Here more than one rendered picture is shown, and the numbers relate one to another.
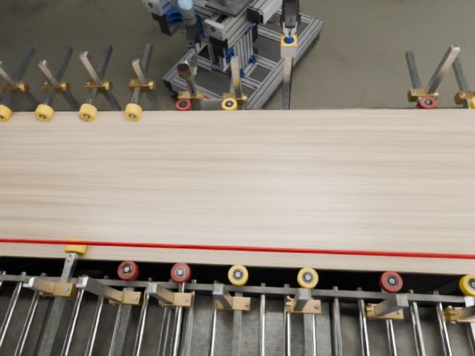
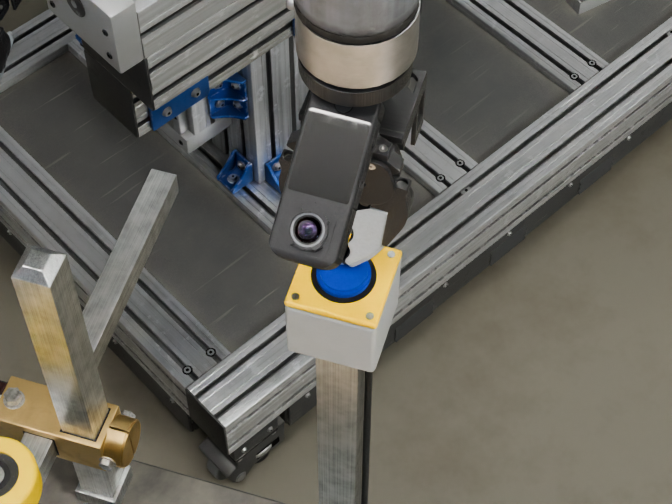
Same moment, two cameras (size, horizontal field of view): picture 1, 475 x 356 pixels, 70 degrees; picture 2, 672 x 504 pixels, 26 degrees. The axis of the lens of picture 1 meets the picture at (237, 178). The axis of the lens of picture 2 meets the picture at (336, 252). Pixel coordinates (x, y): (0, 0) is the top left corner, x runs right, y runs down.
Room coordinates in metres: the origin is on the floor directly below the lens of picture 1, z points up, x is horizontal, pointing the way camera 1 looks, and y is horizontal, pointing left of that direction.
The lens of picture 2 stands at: (0.66, -0.38, 2.11)
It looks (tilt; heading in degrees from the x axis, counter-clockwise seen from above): 56 degrees down; 5
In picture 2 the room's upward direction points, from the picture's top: straight up
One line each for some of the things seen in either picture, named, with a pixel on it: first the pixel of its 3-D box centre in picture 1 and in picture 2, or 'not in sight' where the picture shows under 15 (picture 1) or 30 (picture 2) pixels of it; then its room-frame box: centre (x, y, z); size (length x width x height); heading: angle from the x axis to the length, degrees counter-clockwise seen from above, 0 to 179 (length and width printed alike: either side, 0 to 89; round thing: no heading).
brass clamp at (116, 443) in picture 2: (235, 99); (67, 426); (1.30, -0.07, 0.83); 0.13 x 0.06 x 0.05; 77
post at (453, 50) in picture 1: (433, 84); not in sight; (1.08, -1.06, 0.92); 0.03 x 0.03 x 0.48; 77
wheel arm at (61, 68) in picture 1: (57, 78); not in sight; (1.59, 0.91, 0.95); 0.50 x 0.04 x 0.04; 167
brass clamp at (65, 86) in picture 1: (56, 87); not in sight; (1.52, 0.91, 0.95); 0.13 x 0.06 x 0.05; 77
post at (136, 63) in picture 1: (150, 92); not in sight; (1.41, 0.40, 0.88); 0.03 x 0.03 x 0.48; 77
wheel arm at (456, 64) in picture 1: (462, 84); not in sight; (1.13, -1.29, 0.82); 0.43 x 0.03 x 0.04; 167
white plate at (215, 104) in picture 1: (203, 104); not in sight; (1.37, 0.12, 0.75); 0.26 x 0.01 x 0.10; 77
